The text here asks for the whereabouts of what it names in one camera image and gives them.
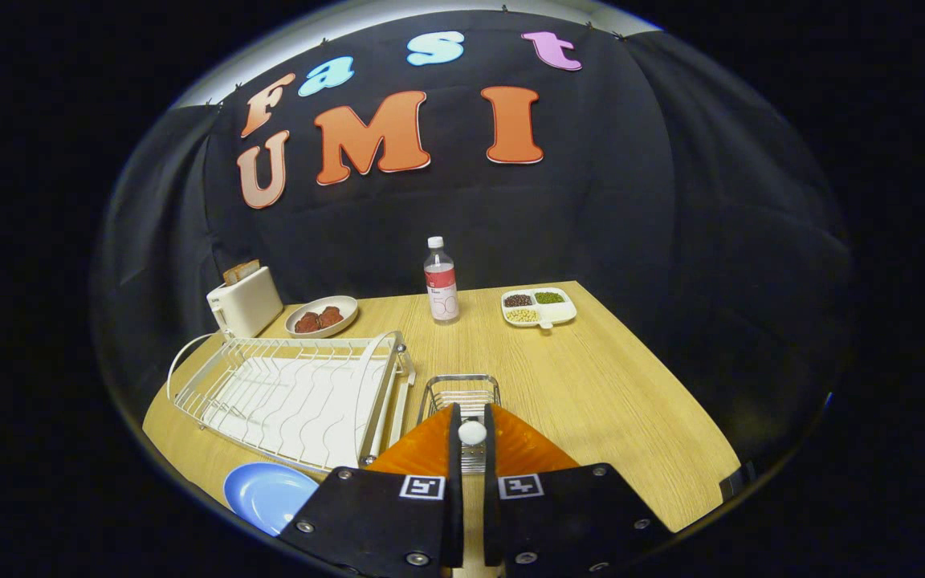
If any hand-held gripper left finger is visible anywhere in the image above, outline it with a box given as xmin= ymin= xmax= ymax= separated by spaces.
xmin=278 ymin=403 xmax=465 ymax=578

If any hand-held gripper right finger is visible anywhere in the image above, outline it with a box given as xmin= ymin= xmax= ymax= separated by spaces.
xmin=483 ymin=403 xmax=676 ymax=578

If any metal mesh basket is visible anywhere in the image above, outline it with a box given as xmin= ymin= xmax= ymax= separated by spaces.
xmin=417 ymin=374 xmax=502 ymax=474

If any white wire dish rack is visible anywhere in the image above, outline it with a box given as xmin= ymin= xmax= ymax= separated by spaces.
xmin=167 ymin=331 xmax=417 ymax=474

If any blue plate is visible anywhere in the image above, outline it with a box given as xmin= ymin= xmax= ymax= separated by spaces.
xmin=223 ymin=462 xmax=320 ymax=537

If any beige plate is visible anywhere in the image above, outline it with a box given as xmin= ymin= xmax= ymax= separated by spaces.
xmin=285 ymin=295 xmax=359 ymax=339

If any white divided tray of beans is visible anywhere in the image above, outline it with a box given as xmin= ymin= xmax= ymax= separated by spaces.
xmin=500 ymin=287 xmax=577 ymax=330

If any clear bottle with red label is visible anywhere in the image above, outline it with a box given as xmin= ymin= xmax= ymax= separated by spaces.
xmin=423 ymin=236 xmax=460 ymax=324

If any white toaster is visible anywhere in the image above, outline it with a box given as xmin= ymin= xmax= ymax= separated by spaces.
xmin=206 ymin=265 xmax=284 ymax=340

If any row of black cloth clips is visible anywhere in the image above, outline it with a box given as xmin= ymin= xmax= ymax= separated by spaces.
xmin=206 ymin=4 xmax=624 ymax=109

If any dark bracket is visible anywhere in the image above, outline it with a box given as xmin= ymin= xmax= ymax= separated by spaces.
xmin=718 ymin=462 xmax=756 ymax=503

